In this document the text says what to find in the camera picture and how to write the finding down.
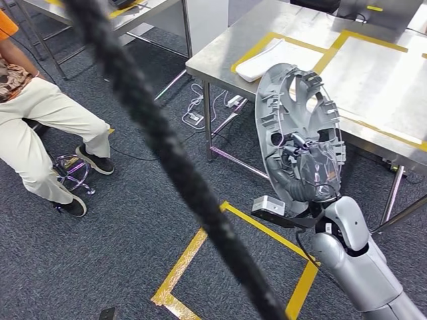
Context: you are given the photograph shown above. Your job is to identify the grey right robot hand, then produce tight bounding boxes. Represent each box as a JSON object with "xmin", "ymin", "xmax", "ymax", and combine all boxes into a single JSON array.
[{"xmin": 268, "ymin": 132, "xmax": 342, "ymax": 205}]

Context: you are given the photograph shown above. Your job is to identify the grey plastic wheel hubcap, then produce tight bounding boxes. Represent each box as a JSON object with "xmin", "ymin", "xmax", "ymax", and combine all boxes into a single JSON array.
[{"xmin": 255, "ymin": 63, "xmax": 346, "ymax": 217}]

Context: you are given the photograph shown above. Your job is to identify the pale workbench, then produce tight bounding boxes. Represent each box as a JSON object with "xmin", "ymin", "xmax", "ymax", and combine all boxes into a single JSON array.
[{"xmin": 185, "ymin": 0, "xmax": 427, "ymax": 236}]

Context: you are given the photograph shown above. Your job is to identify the yellow tape on workbench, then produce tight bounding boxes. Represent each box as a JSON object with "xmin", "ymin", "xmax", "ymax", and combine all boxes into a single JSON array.
[{"xmin": 231, "ymin": 29, "xmax": 427, "ymax": 153}]

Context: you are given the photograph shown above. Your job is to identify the white flat part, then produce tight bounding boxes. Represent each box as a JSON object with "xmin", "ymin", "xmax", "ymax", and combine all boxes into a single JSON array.
[{"xmin": 234, "ymin": 39, "xmax": 287, "ymax": 83}]

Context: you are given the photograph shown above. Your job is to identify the yellow floor tape square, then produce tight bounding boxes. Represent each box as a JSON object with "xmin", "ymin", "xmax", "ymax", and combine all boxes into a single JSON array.
[
  {"xmin": 150, "ymin": 201, "xmax": 320, "ymax": 320},
  {"xmin": 63, "ymin": 128, "xmax": 116, "ymax": 171}
]

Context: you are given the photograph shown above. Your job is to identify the white power strip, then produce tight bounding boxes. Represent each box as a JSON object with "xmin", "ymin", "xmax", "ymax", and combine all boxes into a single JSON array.
[{"xmin": 226, "ymin": 95, "xmax": 249, "ymax": 109}]

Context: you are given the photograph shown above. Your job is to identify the white panel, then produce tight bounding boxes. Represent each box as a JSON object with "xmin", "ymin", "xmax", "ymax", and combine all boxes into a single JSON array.
[{"xmin": 156, "ymin": 0, "xmax": 229, "ymax": 57}]

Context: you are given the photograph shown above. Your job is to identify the stainless steel table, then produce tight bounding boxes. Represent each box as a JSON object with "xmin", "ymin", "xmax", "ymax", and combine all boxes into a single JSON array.
[{"xmin": 14, "ymin": 0, "xmax": 193, "ymax": 81}]

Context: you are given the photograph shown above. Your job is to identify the yellow tape on steel table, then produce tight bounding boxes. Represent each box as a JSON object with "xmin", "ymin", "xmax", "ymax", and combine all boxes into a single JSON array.
[{"xmin": 43, "ymin": 0, "xmax": 147, "ymax": 19}]

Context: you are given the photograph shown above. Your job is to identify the metal caster base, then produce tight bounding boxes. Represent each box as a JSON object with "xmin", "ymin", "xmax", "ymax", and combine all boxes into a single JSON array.
[{"xmin": 50, "ymin": 152, "xmax": 96, "ymax": 196}]

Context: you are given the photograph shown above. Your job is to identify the black device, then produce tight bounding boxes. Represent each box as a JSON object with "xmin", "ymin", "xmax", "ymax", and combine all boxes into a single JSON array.
[{"xmin": 108, "ymin": 0, "xmax": 136, "ymax": 10}]

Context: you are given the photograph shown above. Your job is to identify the person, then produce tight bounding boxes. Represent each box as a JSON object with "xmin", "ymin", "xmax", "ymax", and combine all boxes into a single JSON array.
[{"xmin": 0, "ymin": 9, "xmax": 116, "ymax": 218}]

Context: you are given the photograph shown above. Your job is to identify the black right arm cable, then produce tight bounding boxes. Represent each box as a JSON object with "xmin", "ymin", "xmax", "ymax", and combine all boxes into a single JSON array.
[{"xmin": 295, "ymin": 229, "xmax": 320, "ymax": 267}]

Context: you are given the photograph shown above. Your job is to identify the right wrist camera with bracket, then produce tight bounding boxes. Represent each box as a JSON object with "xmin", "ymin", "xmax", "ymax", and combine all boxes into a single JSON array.
[{"xmin": 251, "ymin": 195, "xmax": 324, "ymax": 229}]

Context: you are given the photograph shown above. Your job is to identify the black laptop cable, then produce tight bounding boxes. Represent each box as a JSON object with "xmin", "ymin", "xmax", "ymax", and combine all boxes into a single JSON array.
[{"xmin": 326, "ymin": 11, "xmax": 367, "ymax": 23}]

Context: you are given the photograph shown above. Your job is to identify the white cable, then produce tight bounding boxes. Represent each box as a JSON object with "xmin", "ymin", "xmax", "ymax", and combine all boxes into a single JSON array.
[{"xmin": 181, "ymin": 83, "xmax": 231, "ymax": 131}]

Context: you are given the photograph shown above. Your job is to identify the black ribbed hose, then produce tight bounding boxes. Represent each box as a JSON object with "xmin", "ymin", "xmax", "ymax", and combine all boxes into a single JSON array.
[{"xmin": 63, "ymin": 0, "xmax": 288, "ymax": 320}]

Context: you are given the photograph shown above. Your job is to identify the black floor cable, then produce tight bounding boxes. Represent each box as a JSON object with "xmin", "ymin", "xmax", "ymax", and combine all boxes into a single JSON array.
[{"xmin": 110, "ymin": 128, "xmax": 231, "ymax": 162}]

